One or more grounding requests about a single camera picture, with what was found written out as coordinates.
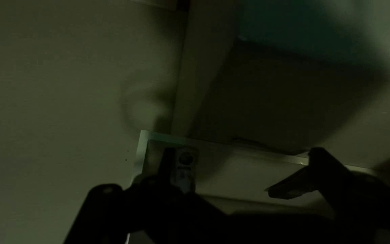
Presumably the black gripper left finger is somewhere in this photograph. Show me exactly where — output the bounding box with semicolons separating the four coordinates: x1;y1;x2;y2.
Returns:
62;147;232;244

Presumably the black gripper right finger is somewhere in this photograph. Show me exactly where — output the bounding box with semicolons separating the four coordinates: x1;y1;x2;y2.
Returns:
265;146;390;244

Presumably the white rimmed tray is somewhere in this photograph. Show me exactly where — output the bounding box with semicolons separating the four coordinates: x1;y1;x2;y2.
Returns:
132;129;379;215

